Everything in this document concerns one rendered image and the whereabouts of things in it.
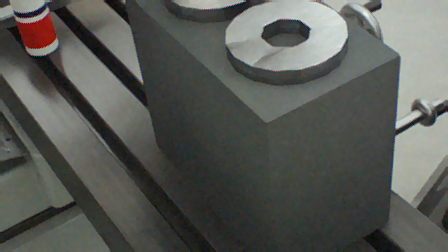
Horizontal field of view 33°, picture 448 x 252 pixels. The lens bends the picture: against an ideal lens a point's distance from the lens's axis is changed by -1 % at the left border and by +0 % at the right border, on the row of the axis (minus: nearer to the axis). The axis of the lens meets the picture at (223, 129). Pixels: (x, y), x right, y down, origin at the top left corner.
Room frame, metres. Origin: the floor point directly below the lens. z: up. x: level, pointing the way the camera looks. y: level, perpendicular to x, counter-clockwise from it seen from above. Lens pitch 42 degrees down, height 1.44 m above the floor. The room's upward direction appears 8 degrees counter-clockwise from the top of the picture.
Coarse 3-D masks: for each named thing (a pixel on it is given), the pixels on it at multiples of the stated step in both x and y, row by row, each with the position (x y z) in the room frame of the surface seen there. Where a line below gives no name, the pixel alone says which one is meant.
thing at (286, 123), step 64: (128, 0) 0.55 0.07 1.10; (192, 0) 0.51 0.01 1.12; (256, 0) 0.51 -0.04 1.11; (320, 0) 0.51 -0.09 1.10; (192, 64) 0.46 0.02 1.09; (256, 64) 0.42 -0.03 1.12; (320, 64) 0.41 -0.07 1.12; (384, 64) 0.42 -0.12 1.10; (192, 128) 0.48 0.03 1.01; (256, 128) 0.38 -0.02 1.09; (320, 128) 0.39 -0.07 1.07; (384, 128) 0.42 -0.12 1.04; (256, 192) 0.39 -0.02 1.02; (320, 192) 0.39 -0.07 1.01; (384, 192) 0.42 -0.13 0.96
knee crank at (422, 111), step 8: (416, 104) 1.02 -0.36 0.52; (424, 104) 1.00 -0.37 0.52; (432, 104) 1.01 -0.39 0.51; (440, 104) 1.02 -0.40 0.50; (416, 112) 1.00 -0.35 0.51; (424, 112) 1.00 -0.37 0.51; (432, 112) 0.99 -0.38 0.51; (440, 112) 1.02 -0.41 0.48; (400, 120) 0.99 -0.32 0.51; (408, 120) 0.99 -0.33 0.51; (416, 120) 0.99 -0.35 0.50; (424, 120) 1.00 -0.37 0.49; (432, 120) 0.99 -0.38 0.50; (400, 128) 0.97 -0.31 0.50; (408, 128) 0.98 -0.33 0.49
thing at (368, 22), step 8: (376, 0) 1.13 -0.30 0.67; (344, 8) 1.14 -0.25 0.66; (352, 8) 1.12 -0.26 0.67; (360, 8) 1.11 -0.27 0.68; (368, 8) 1.12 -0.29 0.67; (376, 8) 1.12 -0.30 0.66; (344, 16) 1.14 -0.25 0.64; (352, 16) 1.13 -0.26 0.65; (360, 16) 1.10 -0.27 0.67; (368, 16) 1.09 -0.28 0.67; (360, 24) 1.11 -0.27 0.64; (368, 24) 1.09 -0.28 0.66; (376, 24) 1.08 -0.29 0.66; (368, 32) 1.09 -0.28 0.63; (376, 32) 1.07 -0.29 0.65
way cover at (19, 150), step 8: (0, 120) 0.73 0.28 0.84; (0, 128) 0.71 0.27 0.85; (8, 128) 0.71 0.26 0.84; (0, 136) 0.70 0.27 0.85; (8, 136) 0.70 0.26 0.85; (0, 144) 0.68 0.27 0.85; (8, 144) 0.68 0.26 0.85; (16, 144) 0.68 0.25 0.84; (0, 152) 0.66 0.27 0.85; (8, 152) 0.66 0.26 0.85; (16, 152) 0.66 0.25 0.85; (24, 152) 0.66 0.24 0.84; (0, 160) 0.65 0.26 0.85
